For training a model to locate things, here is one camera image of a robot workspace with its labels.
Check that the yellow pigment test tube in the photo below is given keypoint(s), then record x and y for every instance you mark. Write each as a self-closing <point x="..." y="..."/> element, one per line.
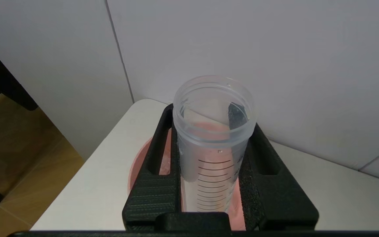
<point x="209" y="158"/>

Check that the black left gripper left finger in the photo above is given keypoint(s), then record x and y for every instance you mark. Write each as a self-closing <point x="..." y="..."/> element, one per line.
<point x="150" y="197"/>

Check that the pink plastic bowl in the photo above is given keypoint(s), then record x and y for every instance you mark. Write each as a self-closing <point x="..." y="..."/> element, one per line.
<point x="137" y="171"/>

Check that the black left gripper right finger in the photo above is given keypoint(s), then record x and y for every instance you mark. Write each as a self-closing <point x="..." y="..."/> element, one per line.
<point x="275" y="197"/>

